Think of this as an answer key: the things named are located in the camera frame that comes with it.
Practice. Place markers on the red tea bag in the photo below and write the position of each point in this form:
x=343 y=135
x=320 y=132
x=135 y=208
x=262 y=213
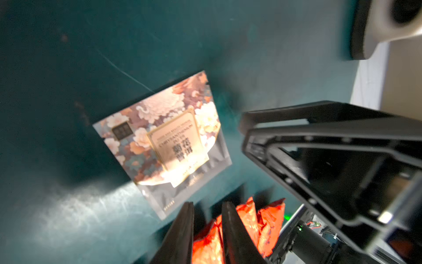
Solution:
x=208 y=244
x=270 y=221
x=248 y=215

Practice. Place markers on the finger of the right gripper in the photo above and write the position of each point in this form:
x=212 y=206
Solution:
x=347 y=117

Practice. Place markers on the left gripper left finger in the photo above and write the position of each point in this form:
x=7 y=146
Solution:
x=176 y=247

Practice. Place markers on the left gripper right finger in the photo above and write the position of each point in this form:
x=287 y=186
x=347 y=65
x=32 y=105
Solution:
x=238 y=246

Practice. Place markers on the green table mat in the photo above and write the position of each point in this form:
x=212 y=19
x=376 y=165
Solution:
x=67 y=64

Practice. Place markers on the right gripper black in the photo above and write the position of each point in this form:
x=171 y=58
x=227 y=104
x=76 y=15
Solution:
x=366 y=189

